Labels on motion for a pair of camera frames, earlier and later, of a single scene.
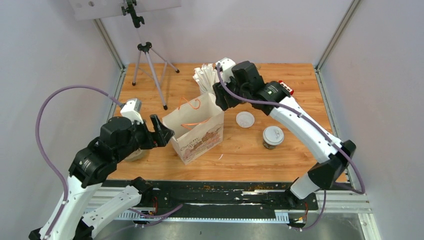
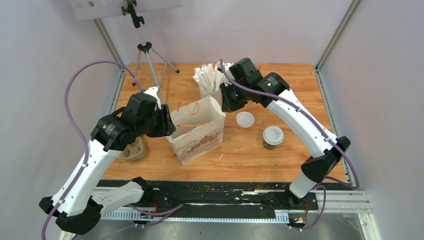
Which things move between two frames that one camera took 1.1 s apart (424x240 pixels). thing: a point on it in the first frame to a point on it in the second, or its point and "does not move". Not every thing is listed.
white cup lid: [273, 135] does not move
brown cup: [268, 146] does not move
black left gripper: [163, 134] to [170, 127]
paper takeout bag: [196, 127] does not move
